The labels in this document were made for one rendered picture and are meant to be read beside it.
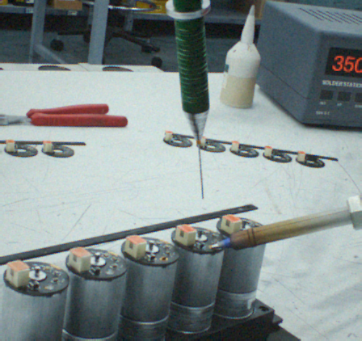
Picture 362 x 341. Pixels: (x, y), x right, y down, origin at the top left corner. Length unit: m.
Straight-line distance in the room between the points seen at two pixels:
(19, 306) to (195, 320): 0.09
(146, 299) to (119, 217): 0.19
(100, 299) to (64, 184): 0.25
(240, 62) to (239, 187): 0.22
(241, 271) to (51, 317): 0.11
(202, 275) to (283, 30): 0.51
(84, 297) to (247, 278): 0.09
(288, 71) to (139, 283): 0.51
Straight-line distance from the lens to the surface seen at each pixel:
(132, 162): 0.63
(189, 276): 0.37
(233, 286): 0.39
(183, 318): 0.38
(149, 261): 0.34
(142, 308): 0.35
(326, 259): 0.53
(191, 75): 0.31
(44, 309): 0.32
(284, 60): 0.84
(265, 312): 0.41
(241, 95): 0.82
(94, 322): 0.34
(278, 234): 0.36
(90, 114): 0.70
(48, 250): 0.34
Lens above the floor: 0.97
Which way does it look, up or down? 19 degrees down
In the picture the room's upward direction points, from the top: 9 degrees clockwise
